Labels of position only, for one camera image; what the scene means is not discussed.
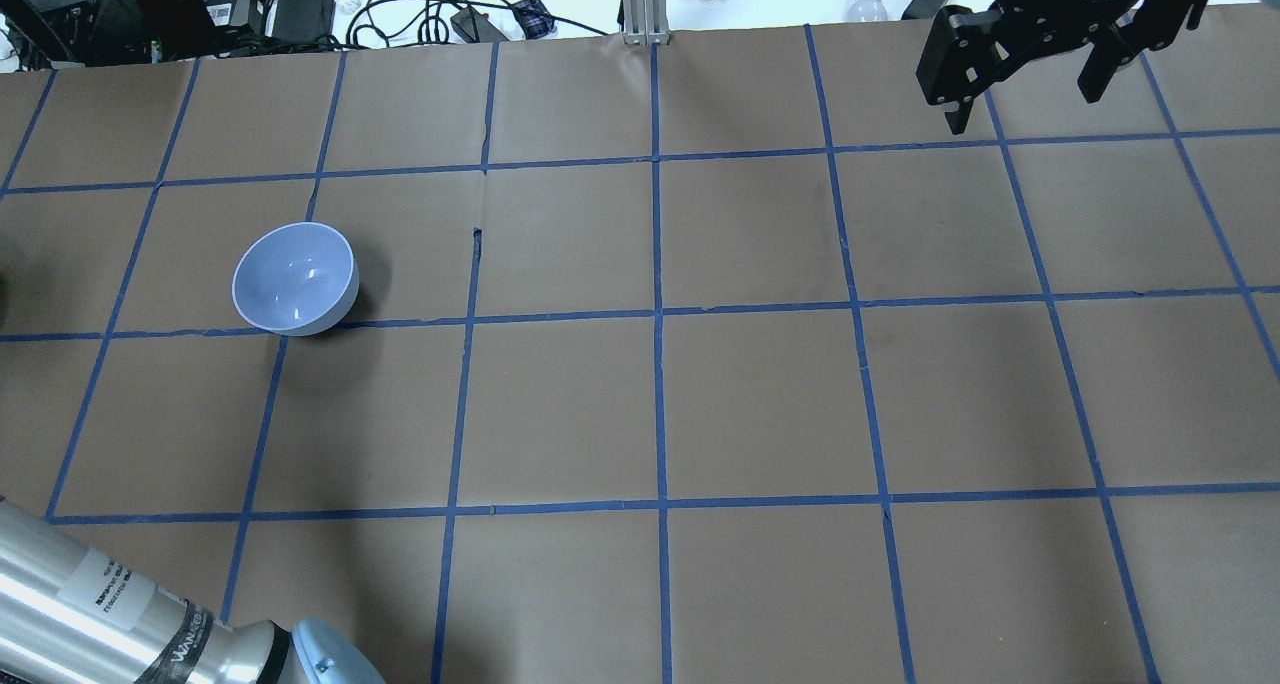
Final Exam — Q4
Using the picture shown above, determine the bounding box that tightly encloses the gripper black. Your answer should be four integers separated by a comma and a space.
916, 0, 1210, 136

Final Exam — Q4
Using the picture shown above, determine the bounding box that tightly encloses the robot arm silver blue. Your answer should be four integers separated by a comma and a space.
1, 503, 381, 683

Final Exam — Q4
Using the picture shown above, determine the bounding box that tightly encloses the blue bowl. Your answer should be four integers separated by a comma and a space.
230, 222, 361, 337

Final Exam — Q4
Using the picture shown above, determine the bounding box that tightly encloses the white light bulb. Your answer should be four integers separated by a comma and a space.
847, 0, 888, 23

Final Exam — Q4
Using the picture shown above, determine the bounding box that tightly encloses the black power brick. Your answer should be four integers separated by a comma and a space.
449, 6, 509, 44

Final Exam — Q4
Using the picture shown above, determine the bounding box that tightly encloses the black equipment box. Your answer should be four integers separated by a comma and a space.
3, 0, 270, 70

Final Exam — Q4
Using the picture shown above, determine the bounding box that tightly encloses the aluminium frame post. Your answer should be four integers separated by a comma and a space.
620, 0, 671, 46

